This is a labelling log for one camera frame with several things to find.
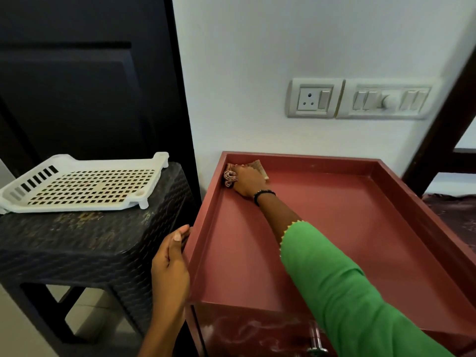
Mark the white perforated plastic tray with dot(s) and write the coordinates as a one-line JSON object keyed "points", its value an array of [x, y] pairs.
{"points": [[85, 185]]}

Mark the dark woven plastic stool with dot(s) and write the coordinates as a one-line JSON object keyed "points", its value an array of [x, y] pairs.
{"points": [[93, 241]]}

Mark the white wall socket plate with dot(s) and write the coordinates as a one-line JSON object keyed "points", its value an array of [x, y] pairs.
{"points": [[314, 98]]}

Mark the red wooden cabinet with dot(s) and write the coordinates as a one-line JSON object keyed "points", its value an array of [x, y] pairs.
{"points": [[316, 249]]}

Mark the person's right hand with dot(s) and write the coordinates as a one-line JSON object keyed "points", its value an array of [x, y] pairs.
{"points": [[246, 182]]}

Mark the white switch panel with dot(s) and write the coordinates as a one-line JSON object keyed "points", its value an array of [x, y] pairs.
{"points": [[388, 100]]}

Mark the person's left thumb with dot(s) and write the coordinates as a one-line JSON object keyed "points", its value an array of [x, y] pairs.
{"points": [[177, 239]]}

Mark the patterned cleaning cloth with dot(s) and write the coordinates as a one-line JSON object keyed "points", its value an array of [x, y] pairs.
{"points": [[238, 173]]}

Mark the dark wooden door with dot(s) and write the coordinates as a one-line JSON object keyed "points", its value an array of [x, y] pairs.
{"points": [[93, 78]]}

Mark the dark wooden bed frame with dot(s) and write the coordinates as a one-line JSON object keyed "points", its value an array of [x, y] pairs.
{"points": [[442, 141]]}

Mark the person's left hand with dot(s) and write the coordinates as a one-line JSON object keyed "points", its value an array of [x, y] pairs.
{"points": [[169, 263]]}

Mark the dark patterned bedspread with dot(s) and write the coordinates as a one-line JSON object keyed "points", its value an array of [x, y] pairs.
{"points": [[455, 217]]}

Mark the person's right forearm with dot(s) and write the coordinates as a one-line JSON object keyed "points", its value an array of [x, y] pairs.
{"points": [[334, 286]]}

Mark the person's left forearm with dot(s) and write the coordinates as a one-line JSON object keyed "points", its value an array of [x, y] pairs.
{"points": [[161, 336]]}

